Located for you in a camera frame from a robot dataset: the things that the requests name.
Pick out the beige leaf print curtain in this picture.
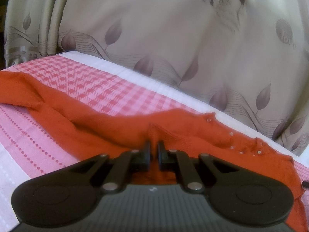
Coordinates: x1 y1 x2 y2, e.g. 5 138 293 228
4 0 308 156

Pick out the pink white checkered bedsheet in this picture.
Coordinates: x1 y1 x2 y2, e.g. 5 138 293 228
0 51 309 232

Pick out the red knit sweater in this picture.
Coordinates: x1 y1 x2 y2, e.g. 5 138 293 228
1 71 307 231

